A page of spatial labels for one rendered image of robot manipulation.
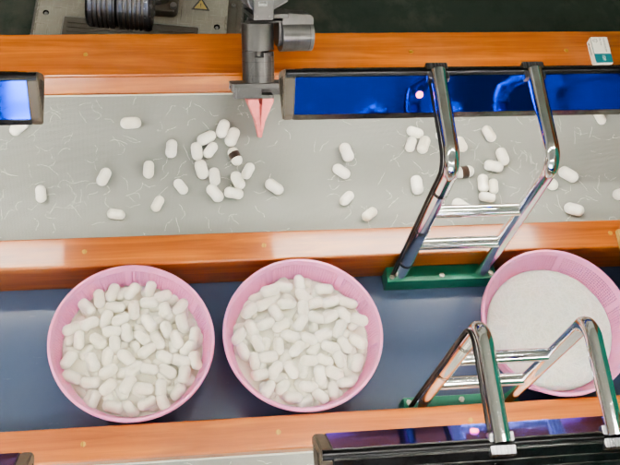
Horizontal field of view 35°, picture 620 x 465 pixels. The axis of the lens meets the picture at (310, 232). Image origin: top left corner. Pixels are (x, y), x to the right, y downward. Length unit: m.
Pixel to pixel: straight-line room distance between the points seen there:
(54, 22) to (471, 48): 0.93
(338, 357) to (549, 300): 0.40
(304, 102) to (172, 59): 0.47
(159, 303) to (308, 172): 0.36
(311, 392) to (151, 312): 0.30
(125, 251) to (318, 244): 0.33
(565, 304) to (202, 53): 0.81
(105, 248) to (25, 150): 0.25
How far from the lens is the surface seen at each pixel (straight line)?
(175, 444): 1.59
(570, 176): 1.91
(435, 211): 1.53
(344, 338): 1.68
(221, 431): 1.60
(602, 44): 2.07
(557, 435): 1.32
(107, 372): 1.65
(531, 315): 1.78
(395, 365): 1.76
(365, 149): 1.85
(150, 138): 1.83
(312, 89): 1.48
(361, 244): 1.73
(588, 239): 1.85
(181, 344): 1.66
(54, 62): 1.90
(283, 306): 1.69
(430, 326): 1.80
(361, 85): 1.49
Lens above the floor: 2.31
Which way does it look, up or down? 64 degrees down
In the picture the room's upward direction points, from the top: 15 degrees clockwise
